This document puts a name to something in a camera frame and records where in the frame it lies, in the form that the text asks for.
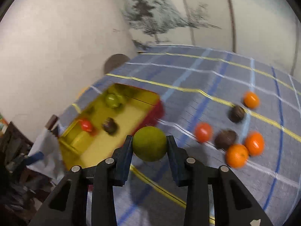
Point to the green lime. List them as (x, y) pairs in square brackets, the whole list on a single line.
[(112, 100), (150, 144)]

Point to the painted folding screen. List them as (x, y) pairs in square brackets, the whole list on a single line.
[(266, 30)]

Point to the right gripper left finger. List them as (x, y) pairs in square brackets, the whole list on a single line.
[(67, 203)]

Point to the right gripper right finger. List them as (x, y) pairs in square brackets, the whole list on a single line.
[(233, 203)]

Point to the white cloth with blue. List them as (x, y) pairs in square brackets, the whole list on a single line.
[(45, 157)]

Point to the green lime in tray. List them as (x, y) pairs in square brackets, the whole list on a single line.
[(112, 100)]

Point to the red tomato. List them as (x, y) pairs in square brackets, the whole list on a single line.
[(203, 132), (86, 125)]

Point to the round brown stool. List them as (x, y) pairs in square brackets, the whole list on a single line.
[(114, 62)]

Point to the dark passion fruit in tray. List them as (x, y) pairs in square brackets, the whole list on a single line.
[(110, 126)]

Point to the dark passion fruit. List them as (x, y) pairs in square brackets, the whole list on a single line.
[(236, 114), (110, 126), (224, 139)]

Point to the orange front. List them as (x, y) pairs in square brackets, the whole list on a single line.
[(236, 156)]

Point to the dark wooden furniture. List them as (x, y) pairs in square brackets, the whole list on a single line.
[(21, 188)]

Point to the small far orange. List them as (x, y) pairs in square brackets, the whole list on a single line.
[(251, 100)]

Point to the yellow red tin tray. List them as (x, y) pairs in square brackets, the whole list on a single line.
[(139, 107)]

